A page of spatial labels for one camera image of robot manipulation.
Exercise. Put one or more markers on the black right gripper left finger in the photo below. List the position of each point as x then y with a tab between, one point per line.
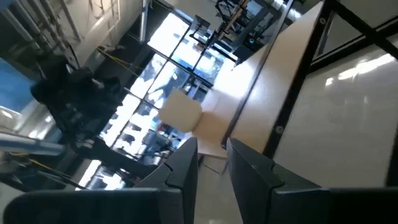
183	174

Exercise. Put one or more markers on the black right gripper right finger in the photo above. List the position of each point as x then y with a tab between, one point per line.
252	186

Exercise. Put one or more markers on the small white mug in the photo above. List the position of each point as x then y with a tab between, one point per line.
180	110

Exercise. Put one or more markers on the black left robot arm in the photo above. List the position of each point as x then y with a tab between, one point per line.
77	102

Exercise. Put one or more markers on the large grid window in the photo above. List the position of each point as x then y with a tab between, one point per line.
168	37

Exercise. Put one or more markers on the grey metal beam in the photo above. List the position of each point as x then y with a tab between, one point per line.
28	144

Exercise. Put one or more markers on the wooden shelf with black frame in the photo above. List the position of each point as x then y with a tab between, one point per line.
280	77

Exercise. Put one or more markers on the blue wall screen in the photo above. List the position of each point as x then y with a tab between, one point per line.
14	87

